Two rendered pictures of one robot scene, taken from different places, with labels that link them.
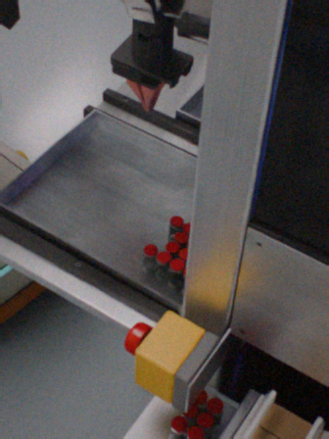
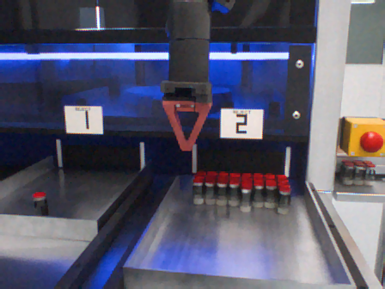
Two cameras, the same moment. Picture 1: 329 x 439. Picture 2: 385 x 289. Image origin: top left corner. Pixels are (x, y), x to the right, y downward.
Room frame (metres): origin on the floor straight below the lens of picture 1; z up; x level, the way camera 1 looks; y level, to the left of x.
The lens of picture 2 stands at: (1.10, 0.50, 1.15)
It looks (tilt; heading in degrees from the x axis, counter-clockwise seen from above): 13 degrees down; 247
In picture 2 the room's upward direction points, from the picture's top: straight up
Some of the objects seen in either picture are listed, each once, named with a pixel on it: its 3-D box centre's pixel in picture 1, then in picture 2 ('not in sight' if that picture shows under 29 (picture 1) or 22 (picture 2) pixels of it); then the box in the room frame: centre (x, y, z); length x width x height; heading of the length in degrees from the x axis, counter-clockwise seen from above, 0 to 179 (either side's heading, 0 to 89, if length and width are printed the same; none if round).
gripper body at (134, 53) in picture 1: (152, 45); (188, 67); (0.91, 0.03, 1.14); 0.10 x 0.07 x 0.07; 64
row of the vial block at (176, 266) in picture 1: (206, 239); (240, 189); (0.76, -0.06, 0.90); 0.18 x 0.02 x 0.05; 149
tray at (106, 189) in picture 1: (132, 204); (238, 223); (0.83, 0.05, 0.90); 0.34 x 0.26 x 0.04; 59
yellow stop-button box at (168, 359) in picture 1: (174, 360); (363, 136); (0.50, -0.02, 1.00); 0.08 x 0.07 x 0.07; 59
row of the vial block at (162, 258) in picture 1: (192, 232); (240, 193); (0.77, -0.04, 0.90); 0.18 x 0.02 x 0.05; 149
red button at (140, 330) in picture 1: (142, 341); (370, 141); (0.52, 0.02, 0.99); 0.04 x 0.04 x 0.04; 59
